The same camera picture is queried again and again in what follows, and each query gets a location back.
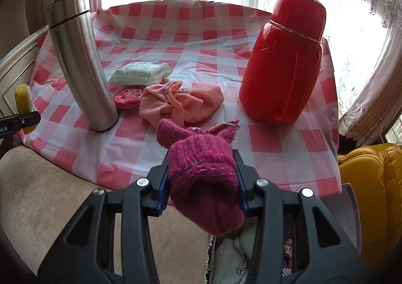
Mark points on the magenta knitted hat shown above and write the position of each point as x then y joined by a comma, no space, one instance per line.
201,177

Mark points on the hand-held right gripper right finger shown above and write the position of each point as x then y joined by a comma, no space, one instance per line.
242,199

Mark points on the small pink purse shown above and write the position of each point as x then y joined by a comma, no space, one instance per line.
127,97

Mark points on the white wet wipes pack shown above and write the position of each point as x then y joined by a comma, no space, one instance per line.
138,72

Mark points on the gridded window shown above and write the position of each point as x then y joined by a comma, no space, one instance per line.
394,131

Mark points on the stainless steel thermos flask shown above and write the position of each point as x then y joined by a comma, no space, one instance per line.
81,67

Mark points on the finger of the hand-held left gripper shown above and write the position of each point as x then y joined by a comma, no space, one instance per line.
28,120

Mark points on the sheer floral lace curtain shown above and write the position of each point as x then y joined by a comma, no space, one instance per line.
345,4

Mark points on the peach cloth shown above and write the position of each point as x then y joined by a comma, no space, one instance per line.
194,102

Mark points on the yellow leather sofa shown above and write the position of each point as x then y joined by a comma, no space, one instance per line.
377,183

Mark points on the red white checkered tablecloth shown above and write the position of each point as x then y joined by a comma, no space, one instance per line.
276,152

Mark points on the beige plush sofa cover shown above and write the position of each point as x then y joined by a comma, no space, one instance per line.
47,193

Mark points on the pink printed cloth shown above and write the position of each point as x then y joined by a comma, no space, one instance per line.
288,252

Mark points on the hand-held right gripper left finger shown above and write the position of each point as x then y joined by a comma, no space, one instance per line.
161,196

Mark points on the yellow sponge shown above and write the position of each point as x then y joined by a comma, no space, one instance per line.
23,98

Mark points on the cream carved furniture panel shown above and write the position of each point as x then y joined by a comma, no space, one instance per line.
18,55

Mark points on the beige embroidered curtain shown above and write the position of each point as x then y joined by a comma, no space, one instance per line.
373,98

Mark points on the red plastic thermos jug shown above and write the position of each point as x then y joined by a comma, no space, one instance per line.
276,76

